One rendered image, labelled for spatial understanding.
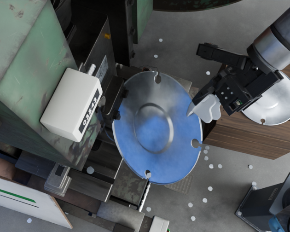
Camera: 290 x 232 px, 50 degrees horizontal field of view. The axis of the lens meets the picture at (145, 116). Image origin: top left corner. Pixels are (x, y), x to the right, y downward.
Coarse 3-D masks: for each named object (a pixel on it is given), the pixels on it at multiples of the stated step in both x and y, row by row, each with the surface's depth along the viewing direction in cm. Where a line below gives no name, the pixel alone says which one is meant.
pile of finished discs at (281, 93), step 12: (276, 84) 143; (288, 84) 143; (264, 96) 140; (276, 96) 140; (288, 96) 141; (252, 108) 139; (264, 108) 139; (276, 108) 139; (288, 108) 139; (252, 120) 137; (276, 120) 137
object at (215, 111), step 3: (213, 93) 67; (216, 96) 69; (219, 99) 67; (216, 102) 68; (219, 102) 67; (216, 105) 68; (219, 105) 68; (213, 108) 68; (216, 108) 68; (219, 108) 68; (213, 111) 69; (216, 111) 68; (219, 111) 68; (213, 114) 69; (216, 114) 68; (219, 114) 68; (213, 117) 69; (216, 117) 68; (219, 117) 68
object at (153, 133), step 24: (144, 72) 77; (144, 96) 79; (168, 96) 74; (120, 120) 86; (144, 120) 79; (168, 120) 74; (192, 120) 70; (120, 144) 88; (144, 144) 81; (168, 144) 76; (144, 168) 83; (168, 168) 77; (192, 168) 72
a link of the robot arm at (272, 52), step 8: (264, 32) 55; (272, 32) 53; (256, 40) 56; (264, 40) 54; (272, 40) 53; (256, 48) 55; (264, 48) 54; (272, 48) 53; (280, 48) 53; (264, 56) 54; (272, 56) 54; (280, 56) 53; (288, 56) 53; (272, 64) 55; (280, 64) 55
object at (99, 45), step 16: (80, 16) 57; (96, 16) 57; (64, 32) 54; (80, 32) 55; (96, 32) 55; (80, 48) 54; (96, 48) 56; (112, 48) 66; (96, 64) 60; (112, 64) 71; (112, 80) 74; (112, 96) 73; (112, 112) 74
